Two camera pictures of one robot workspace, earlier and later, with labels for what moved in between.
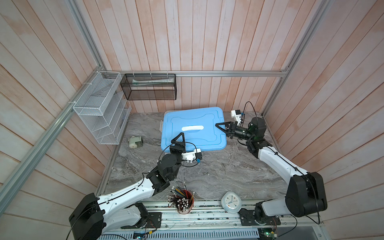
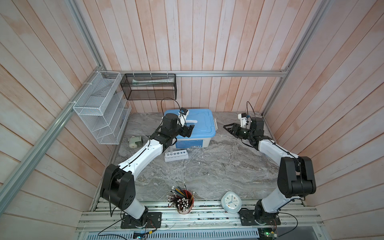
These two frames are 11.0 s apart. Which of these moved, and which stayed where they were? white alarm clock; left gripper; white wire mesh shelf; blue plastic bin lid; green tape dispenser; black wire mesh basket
Moved: blue plastic bin lid; left gripper
Stayed: white alarm clock; green tape dispenser; black wire mesh basket; white wire mesh shelf
